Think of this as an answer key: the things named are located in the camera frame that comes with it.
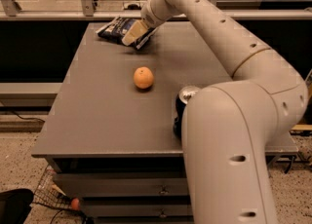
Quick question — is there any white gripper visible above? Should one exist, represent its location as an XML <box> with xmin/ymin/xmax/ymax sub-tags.
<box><xmin>122</xmin><ymin>0</ymin><xmax>179</xmax><ymax>47</ymax></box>

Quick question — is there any blue chip bag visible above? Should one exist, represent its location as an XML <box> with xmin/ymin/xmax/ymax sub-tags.
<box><xmin>96</xmin><ymin>17</ymin><xmax>156</xmax><ymax>50</ymax></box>

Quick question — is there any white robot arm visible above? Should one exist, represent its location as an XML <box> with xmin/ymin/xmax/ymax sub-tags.
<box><xmin>123</xmin><ymin>0</ymin><xmax>308</xmax><ymax>224</ymax></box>

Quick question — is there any orange fruit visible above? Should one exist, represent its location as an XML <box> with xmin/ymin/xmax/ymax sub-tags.
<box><xmin>133</xmin><ymin>67</ymin><xmax>154</xmax><ymax>90</ymax></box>

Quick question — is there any blue soda can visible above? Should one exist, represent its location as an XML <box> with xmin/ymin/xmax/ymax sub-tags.
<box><xmin>173</xmin><ymin>86</ymin><xmax>200</xmax><ymax>138</ymax></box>

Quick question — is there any grey drawer cabinet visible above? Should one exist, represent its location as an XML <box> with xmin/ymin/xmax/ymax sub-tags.
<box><xmin>31</xmin><ymin>21</ymin><xmax>299</xmax><ymax>224</ymax></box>

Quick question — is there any small orange ball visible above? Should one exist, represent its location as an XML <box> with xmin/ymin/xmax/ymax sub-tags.
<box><xmin>70</xmin><ymin>198</ymin><xmax>80</xmax><ymax>211</ymax></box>

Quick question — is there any black chair seat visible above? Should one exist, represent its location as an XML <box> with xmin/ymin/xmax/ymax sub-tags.
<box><xmin>0</xmin><ymin>188</ymin><xmax>34</xmax><ymax>224</ymax></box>

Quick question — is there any wire basket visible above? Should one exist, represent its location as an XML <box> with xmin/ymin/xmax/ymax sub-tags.
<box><xmin>32</xmin><ymin>167</ymin><xmax>82</xmax><ymax>214</ymax></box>

